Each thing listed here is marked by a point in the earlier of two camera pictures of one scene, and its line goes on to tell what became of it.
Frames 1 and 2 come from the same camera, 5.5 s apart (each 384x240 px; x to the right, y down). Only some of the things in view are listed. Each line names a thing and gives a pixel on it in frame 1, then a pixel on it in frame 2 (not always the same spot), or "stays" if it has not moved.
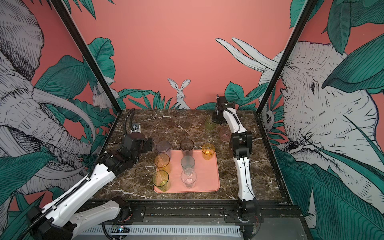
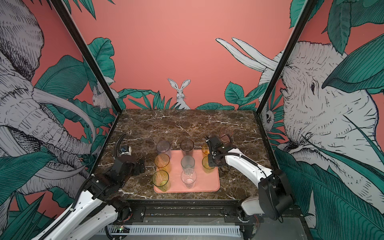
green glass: [209, 125] to [208, 168]
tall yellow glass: [162, 162] stays
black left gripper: [145, 147] to [137, 170]
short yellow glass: [208, 150] stays
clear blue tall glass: [163, 147] stays
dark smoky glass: [187, 146] stays
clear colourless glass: [188, 176] stays
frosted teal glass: [187, 161] stays
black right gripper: [215, 119] to [210, 156]
